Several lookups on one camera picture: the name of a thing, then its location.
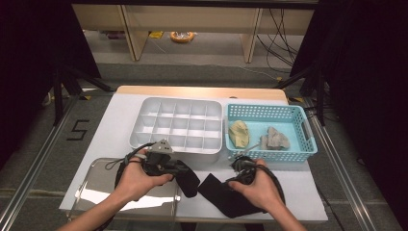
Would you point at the beige sock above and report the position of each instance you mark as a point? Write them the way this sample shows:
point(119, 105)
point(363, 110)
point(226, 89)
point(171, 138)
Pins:
point(239, 134)

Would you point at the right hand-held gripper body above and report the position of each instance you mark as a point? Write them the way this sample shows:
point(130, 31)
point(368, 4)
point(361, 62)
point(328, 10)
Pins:
point(243, 170)

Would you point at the black curtain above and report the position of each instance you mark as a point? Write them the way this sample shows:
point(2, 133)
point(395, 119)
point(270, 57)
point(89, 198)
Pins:
point(25, 64)
point(369, 80)

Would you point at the person's right hand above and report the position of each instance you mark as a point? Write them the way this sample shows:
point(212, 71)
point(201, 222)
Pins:
point(260, 192)

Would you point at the black metal stand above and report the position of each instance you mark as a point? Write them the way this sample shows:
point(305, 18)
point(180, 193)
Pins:
point(320, 102)
point(58, 96)

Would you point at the translucent grey box lid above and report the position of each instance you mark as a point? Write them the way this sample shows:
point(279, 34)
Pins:
point(102, 183)

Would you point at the purple packet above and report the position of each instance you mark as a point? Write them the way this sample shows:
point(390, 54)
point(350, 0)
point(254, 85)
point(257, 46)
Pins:
point(114, 34)

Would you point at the blue plastic basket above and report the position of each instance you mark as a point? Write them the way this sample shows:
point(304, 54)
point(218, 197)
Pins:
point(272, 112)

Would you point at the grey sock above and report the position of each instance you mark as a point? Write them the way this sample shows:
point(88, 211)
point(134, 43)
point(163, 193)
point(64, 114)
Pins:
point(275, 139)

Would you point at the white compartment storage box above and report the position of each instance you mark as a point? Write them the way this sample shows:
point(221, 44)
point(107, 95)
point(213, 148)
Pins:
point(179, 125)

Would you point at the orange tape roll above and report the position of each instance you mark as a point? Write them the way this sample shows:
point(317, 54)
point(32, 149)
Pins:
point(182, 37)

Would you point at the aluminium floor rail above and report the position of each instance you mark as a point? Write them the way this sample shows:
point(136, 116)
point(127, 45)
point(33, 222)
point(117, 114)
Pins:
point(340, 176)
point(38, 160)

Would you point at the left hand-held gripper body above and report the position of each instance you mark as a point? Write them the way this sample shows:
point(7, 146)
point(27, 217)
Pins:
point(157, 162)

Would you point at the yellow packet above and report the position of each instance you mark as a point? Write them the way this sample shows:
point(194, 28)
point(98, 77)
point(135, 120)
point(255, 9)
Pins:
point(156, 34)

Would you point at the person's left hand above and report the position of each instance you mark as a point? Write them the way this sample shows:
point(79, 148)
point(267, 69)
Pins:
point(134, 181)

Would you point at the black sock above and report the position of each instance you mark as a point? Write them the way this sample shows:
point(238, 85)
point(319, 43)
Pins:
point(218, 195)

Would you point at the beige wooden desk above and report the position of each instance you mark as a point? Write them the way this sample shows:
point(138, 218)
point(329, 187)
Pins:
point(192, 19)

